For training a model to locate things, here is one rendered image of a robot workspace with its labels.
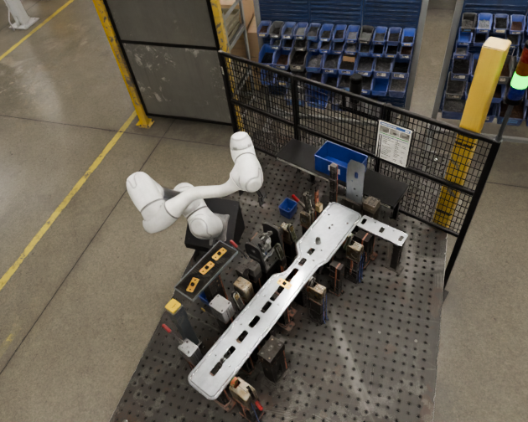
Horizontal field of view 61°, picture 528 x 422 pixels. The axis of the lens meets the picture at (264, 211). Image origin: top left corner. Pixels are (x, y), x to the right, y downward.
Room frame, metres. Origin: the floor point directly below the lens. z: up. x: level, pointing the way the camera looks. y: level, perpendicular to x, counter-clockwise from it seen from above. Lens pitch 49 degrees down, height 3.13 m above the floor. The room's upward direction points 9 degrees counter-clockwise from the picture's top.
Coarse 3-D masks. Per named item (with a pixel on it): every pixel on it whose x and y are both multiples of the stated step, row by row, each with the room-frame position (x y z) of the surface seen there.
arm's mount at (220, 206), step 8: (208, 200) 2.06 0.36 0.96; (216, 200) 2.04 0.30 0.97; (224, 200) 2.03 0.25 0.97; (232, 200) 2.01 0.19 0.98; (216, 208) 2.00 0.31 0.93; (224, 208) 1.99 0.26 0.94; (232, 208) 1.97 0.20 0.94; (240, 208) 1.98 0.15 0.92; (232, 216) 1.93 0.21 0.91; (240, 216) 1.96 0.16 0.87; (232, 224) 1.89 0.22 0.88; (240, 224) 1.93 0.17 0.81; (232, 232) 1.85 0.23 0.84; (240, 232) 1.91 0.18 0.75; (184, 240) 1.91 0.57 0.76; (192, 240) 1.90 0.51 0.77; (200, 240) 1.88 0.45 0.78; (208, 240) 1.86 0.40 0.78; (216, 240) 1.84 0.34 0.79; (192, 248) 1.88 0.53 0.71; (200, 248) 1.85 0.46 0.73; (208, 248) 1.83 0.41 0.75
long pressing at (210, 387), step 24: (336, 216) 1.72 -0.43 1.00; (360, 216) 1.69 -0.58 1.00; (312, 240) 1.57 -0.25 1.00; (336, 240) 1.54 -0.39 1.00; (312, 264) 1.40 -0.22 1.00; (264, 288) 1.30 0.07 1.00; (264, 336) 1.02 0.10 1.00; (216, 360) 0.93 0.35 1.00; (240, 360) 0.91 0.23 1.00; (192, 384) 0.83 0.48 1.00; (216, 384) 0.81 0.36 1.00
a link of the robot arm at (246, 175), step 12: (240, 156) 1.47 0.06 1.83; (252, 156) 1.46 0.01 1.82; (240, 168) 1.40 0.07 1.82; (252, 168) 1.38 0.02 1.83; (228, 180) 1.41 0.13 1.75; (240, 180) 1.35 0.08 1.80; (252, 180) 1.32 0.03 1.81; (192, 192) 1.49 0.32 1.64; (204, 192) 1.44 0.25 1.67; (216, 192) 1.40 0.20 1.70; (228, 192) 1.37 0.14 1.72; (252, 192) 1.32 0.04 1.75; (168, 204) 1.49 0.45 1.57; (180, 204) 1.48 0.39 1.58
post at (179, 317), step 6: (180, 306) 1.18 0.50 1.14; (168, 312) 1.16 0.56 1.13; (174, 312) 1.15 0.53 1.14; (180, 312) 1.17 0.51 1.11; (186, 312) 1.19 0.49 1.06; (174, 318) 1.14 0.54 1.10; (180, 318) 1.15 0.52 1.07; (186, 318) 1.18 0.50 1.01; (180, 324) 1.15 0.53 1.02; (186, 324) 1.17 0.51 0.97; (180, 330) 1.16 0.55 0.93; (186, 330) 1.16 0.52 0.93; (192, 330) 1.18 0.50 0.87; (186, 336) 1.15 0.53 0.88; (192, 336) 1.17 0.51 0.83; (198, 342) 1.18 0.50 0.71
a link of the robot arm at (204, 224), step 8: (200, 208) 1.89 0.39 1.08; (208, 208) 1.91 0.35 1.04; (192, 216) 1.85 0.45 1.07; (200, 216) 1.82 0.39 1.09; (208, 216) 1.83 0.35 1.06; (216, 216) 1.91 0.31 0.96; (192, 224) 1.78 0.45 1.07; (200, 224) 1.76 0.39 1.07; (208, 224) 1.77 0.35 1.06; (216, 224) 1.81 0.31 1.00; (192, 232) 1.76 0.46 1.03; (200, 232) 1.73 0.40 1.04; (208, 232) 1.74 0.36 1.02; (216, 232) 1.78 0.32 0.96
